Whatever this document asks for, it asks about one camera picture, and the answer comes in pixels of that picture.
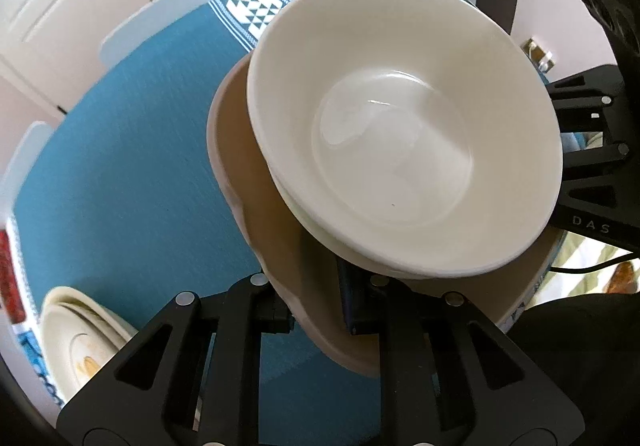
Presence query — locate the wall socket with plug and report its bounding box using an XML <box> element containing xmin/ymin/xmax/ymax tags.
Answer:
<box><xmin>522</xmin><ymin>38</ymin><xmax>553</xmax><ymax>71</ymax></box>

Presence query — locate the person's black clothing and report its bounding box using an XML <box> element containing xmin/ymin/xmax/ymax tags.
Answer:
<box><xmin>505</xmin><ymin>293</ymin><xmax>640</xmax><ymax>427</ymax></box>

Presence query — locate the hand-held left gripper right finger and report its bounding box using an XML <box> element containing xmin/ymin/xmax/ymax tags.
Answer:
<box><xmin>336</xmin><ymin>258</ymin><xmax>586</xmax><ymax>446</ymax></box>

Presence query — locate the cream plate with yellow print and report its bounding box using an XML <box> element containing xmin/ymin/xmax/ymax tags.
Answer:
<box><xmin>39</xmin><ymin>286</ymin><xmax>137</xmax><ymax>404</ymax></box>

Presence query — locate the blue patterned tablecloth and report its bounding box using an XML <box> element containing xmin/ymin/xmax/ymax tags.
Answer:
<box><xmin>10</xmin><ymin>0</ymin><xmax>566</xmax><ymax>427</ymax></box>

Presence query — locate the white door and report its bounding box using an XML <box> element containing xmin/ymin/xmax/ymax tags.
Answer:
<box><xmin>0</xmin><ymin>0</ymin><xmax>153</xmax><ymax>121</ymax></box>

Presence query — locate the plain cream bowl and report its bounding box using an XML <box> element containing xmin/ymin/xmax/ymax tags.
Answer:
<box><xmin>246</xmin><ymin>0</ymin><xmax>562</xmax><ymax>277</ymax></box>

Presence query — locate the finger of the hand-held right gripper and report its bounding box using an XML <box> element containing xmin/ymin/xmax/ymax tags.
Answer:
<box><xmin>547</xmin><ymin>146</ymin><xmax>640</xmax><ymax>254</ymax></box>
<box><xmin>546</xmin><ymin>64</ymin><xmax>632</xmax><ymax>157</ymax></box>

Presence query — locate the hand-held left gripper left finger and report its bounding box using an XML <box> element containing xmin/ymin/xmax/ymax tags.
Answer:
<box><xmin>57</xmin><ymin>273</ymin><xmax>296</xmax><ymax>446</ymax></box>

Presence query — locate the green striped blanket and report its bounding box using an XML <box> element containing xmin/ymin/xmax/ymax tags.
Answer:
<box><xmin>547</xmin><ymin>231</ymin><xmax>640</xmax><ymax>299</ymax></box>

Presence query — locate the red patterned object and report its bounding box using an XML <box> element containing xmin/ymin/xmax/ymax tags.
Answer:
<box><xmin>0</xmin><ymin>231</ymin><xmax>26</xmax><ymax>324</ymax></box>

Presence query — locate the beige plastic basin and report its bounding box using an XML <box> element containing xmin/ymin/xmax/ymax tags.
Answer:
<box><xmin>206</xmin><ymin>53</ymin><xmax>561</xmax><ymax>379</ymax></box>

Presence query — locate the thin black cable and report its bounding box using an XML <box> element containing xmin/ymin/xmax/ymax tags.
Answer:
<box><xmin>550</xmin><ymin>251</ymin><xmax>636</xmax><ymax>274</ymax></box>

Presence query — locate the black rectangular device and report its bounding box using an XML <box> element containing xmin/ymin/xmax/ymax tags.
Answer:
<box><xmin>475</xmin><ymin>0</ymin><xmax>519</xmax><ymax>34</ymax></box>

